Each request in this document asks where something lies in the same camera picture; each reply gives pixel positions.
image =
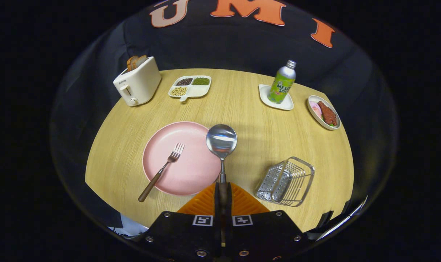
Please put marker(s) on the pink round plate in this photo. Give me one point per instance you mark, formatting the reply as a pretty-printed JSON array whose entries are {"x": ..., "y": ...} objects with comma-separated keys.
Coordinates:
[{"x": 191, "y": 171}]

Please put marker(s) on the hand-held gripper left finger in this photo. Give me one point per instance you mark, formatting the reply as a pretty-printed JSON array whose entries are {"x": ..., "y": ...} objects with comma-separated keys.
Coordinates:
[{"x": 217, "y": 207}]

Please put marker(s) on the cream white toaster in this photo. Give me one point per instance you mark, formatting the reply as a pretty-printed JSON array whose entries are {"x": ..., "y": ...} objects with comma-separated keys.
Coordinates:
[{"x": 140, "y": 85}]

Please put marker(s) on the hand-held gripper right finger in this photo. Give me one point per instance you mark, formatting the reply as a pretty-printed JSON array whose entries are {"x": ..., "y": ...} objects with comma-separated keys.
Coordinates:
[{"x": 229, "y": 207}]

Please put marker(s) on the red meat slice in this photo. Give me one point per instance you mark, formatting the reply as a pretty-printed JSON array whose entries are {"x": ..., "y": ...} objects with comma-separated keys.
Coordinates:
[{"x": 328, "y": 113}]

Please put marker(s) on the white divided dish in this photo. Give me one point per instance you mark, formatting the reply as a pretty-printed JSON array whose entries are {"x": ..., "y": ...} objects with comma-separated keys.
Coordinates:
[{"x": 197, "y": 91}]

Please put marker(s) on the pile of green beans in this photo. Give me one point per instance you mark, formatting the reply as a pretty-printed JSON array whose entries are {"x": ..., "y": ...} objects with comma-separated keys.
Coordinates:
[{"x": 201, "y": 81}]

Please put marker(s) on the white oval dish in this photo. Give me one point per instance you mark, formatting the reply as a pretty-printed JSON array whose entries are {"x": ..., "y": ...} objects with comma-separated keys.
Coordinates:
[{"x": 312, "y": 116}]

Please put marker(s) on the white coaster plate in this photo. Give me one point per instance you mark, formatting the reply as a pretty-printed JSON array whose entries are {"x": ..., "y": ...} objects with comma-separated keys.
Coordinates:
[{"x": 287, "y": 104}]

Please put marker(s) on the toast slices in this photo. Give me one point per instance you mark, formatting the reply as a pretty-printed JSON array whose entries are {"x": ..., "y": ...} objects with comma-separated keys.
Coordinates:
[{"x": 135, "y": 62}]

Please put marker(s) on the green drink bottle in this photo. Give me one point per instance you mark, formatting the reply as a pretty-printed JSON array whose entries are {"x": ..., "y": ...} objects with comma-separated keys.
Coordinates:
[{"x": 281, "y": 85}]

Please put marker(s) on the pile of dark beans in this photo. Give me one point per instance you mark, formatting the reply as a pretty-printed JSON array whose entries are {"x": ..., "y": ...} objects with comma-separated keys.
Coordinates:
[{"x": 184, "y": 81}]

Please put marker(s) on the pile of yellow beans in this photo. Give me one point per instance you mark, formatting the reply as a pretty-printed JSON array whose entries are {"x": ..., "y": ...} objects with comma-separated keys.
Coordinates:
[{"x": 178, "y": 91}]

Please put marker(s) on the pink ham slice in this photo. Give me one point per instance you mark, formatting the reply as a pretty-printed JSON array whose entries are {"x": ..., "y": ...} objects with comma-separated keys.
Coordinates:
[{"x": 315, "y": 108}]

